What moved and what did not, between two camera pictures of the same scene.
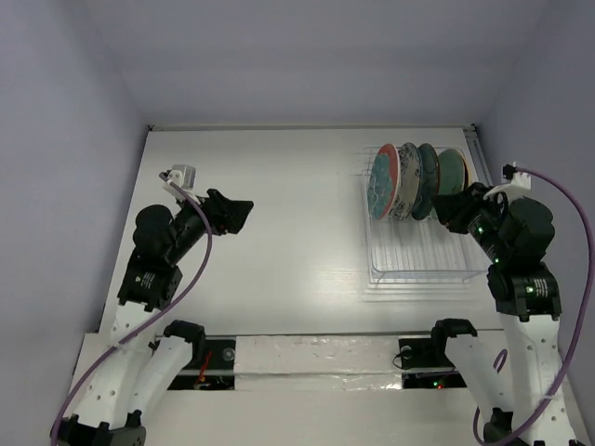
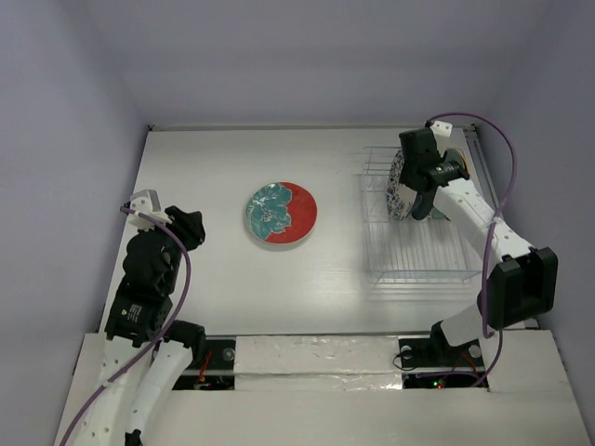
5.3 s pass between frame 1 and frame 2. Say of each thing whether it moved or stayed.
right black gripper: moved
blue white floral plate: stayed
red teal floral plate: moved
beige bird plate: moved
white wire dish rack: stayed
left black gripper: moved
